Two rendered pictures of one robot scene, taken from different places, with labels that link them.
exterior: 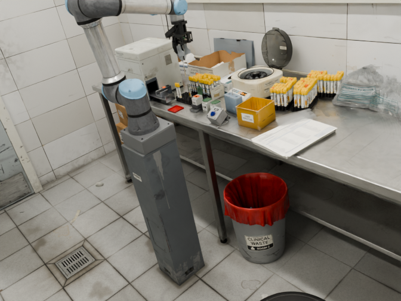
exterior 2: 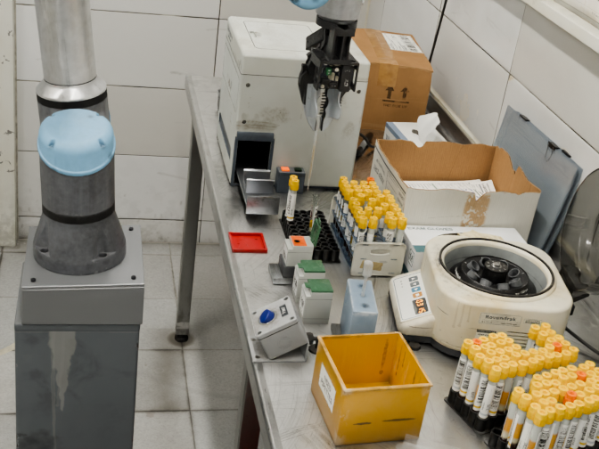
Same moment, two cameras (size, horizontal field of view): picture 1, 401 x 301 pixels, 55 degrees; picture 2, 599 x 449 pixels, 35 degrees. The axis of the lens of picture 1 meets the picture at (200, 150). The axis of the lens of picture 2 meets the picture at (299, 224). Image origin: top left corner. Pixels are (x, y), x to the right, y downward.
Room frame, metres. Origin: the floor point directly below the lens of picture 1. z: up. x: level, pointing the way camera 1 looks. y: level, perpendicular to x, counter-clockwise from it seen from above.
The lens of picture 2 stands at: (0.55, -0.59, 1.76)
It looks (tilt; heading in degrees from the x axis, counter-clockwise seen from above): 27 degrees down; 22
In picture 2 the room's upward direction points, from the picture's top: 8 degrees clockwise
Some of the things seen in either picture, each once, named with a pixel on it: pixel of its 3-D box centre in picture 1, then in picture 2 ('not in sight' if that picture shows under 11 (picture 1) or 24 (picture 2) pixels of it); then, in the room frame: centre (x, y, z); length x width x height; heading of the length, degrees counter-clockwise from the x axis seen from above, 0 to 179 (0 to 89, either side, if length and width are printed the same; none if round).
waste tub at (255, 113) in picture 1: (256, 113); (368, 387); (1.66, -0.30, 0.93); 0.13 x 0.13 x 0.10; 41
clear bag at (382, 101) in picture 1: (394, 94); not in sight; (1.53, -0.90, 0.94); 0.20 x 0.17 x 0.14; 19
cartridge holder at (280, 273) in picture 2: (198, 106); (295, 268); (1.96, -0.04, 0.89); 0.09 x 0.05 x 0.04; 126
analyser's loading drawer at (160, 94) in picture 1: (160, 93); (256, 181); (2.19, 0.17, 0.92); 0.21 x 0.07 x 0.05; 36
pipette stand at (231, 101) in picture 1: (234, 104); (357, 321); (1.81, -0.21, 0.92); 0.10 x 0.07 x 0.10; 28
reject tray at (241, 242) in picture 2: (175, 108); (247, 242); (2.01, 0.09, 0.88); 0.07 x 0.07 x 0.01; 36
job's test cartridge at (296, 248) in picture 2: (197, 101); (297, 256); (1.96, -0.04, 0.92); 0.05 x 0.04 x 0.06; 126
